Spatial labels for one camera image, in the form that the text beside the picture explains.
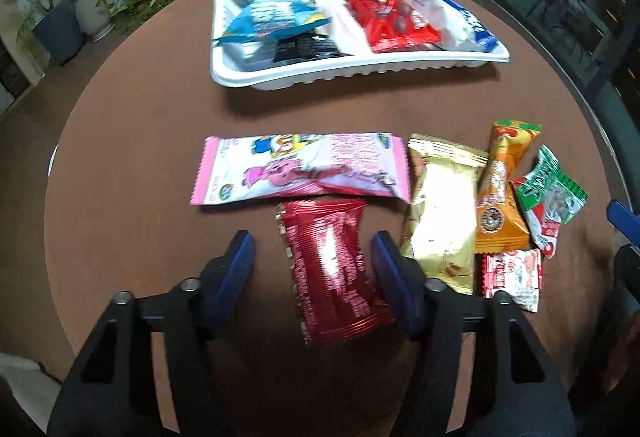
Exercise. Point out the white and wood cabinet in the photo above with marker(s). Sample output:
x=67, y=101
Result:
x=10, y=77

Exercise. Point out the dark red foil snack packet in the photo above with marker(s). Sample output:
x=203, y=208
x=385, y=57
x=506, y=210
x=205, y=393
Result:
x=335, y=277

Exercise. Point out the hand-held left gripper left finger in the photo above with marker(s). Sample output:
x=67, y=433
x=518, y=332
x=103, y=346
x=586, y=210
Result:
x=235, y=267

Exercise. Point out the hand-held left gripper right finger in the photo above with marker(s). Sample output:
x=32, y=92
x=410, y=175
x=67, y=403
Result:
x=395, y=282

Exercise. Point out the green snack packet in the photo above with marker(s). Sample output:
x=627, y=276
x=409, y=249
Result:
x=555, y=192

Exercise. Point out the small plant in white planter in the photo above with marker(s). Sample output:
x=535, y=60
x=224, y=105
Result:
x=95, y=12

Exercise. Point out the white cloth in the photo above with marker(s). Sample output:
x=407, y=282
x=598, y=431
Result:
x=20, y=377

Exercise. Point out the blue yellow cartoon snack packet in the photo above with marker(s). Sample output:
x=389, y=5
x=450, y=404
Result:
x=270, y=12

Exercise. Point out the red chocolate ball packet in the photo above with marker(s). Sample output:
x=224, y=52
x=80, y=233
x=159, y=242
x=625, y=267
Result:
x=385, y=17

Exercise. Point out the glass sliding door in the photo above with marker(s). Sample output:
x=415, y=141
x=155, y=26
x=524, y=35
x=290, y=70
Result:
x=575, y=42

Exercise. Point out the orange snack packet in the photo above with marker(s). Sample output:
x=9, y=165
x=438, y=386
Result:
x=500, y=207

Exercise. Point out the small red white snack packet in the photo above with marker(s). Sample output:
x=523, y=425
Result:
x=515, y=277

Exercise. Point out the white plastic tray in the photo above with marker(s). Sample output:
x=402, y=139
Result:
x=350, y=72

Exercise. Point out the blue and white chip bag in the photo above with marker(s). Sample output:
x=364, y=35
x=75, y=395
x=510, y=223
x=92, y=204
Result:
x=470, y=24

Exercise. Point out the pink cartoon snack packet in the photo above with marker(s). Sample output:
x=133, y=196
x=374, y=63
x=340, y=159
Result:
x=300, y=167

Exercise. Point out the gold foil snack packet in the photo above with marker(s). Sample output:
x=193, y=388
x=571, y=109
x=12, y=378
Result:
x=442, y=217

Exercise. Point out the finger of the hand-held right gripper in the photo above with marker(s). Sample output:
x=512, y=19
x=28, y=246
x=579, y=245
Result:
x=625, y=217

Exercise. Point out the black snack packet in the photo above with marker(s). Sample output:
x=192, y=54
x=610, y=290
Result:
x=305, y=48

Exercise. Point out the brown tablecloth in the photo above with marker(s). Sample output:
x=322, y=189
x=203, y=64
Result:
x=150, y=117

